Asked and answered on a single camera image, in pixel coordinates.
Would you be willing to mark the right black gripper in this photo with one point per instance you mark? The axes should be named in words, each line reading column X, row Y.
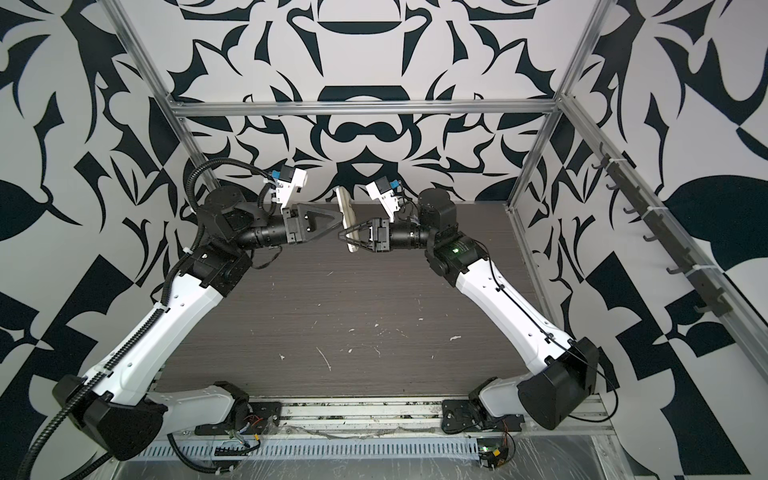
column 381, row 229

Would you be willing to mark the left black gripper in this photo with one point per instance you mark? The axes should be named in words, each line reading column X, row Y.
column 298, row 218

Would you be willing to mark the white remote control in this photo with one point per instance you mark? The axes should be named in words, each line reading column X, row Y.
column 344, row 201

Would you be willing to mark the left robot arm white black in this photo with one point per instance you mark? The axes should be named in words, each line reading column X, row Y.
column 114, row 405

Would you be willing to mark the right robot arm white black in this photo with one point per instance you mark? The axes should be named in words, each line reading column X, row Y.
column 562, row 371

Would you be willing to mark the small green circuit board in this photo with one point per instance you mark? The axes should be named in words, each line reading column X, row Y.
column 494, row 453

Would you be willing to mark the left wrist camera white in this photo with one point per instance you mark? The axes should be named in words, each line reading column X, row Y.
column 288, row 182

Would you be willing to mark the aluminium frame back bar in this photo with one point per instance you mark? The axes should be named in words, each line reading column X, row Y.
column 372, row 107

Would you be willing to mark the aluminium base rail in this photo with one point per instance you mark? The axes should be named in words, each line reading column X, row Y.
column 342, row 418

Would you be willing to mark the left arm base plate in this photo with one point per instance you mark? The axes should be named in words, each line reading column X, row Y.
column 255, row 418

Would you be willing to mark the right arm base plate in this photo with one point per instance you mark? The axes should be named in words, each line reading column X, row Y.
column 468, row 416

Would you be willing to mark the white slotted cable duct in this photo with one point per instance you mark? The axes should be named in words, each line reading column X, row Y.
column 459, row 448

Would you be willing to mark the black wall hook rack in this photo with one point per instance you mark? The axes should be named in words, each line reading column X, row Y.
column 667, row 231

